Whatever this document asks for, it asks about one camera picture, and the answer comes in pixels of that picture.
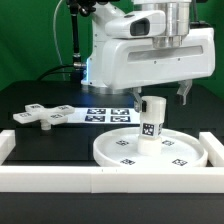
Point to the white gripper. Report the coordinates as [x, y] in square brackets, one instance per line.
[136, 63]

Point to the white round table top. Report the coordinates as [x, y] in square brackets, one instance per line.
[119, 148]

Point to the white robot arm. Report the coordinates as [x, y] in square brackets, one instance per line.
[154, 44]

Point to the white fence right bar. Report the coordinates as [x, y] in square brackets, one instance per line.
[214, 148]

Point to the white fence bar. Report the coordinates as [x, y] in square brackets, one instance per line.
[110, 180]
[7, 144]
[214, 148]

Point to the white marker sheet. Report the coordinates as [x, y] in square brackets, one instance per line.
[104, 116]

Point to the white cross table base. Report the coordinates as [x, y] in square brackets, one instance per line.
[46, 116]

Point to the white fence left bar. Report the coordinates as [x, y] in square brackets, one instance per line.
[7, 144]

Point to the white fence front bar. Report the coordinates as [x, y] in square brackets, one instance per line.
[110, 180]

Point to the black camera pole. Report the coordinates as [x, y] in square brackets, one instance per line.
[83, 8]

